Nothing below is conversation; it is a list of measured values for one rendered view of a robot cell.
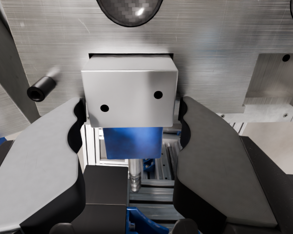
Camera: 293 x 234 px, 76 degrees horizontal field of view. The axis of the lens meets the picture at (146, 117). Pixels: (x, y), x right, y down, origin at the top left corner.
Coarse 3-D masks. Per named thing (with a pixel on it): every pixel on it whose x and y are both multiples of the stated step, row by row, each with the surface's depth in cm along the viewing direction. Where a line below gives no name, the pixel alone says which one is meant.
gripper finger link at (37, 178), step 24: (48, 120) 9; (72, 120) 9; (24, 144) 7; (48, 144) 7; (72, 144) 9; (0, 168) 6; (24, 168) 6; (48, 168) 6; (72, 168) 6; (0, 192) 6; (24, 192) 6; (48, 192) 6; (72, 192) 6; (0, 216) 5; (24, 216) 5; (48, 216) 5; (72, 216) 6
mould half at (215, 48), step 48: (0, 0) 10; (48, 0) 10; (96, 0) 10; (192, 0) 10; (240, 0) 10; (288, 0) 11; (48, 48) 11; (96, 48) 11; (144, 48) 12; (192, 48) 12; (240, 48) 12; (288, 48) 12; (48, 96) 13; (192, 96) 13; (240, 96) 14
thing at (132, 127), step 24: (96, 72) 10; (120, 72) 10; (144, 72) 10; (168, 72) 10; (96, 96) 10; (120, 96) 10; (144, 96) 10; (168, 96) 10; (96, 120) 11; (120, 120) 11; (144, 120) 11; (168, 120) 11; (120, 144) 14; (144, 144) 14
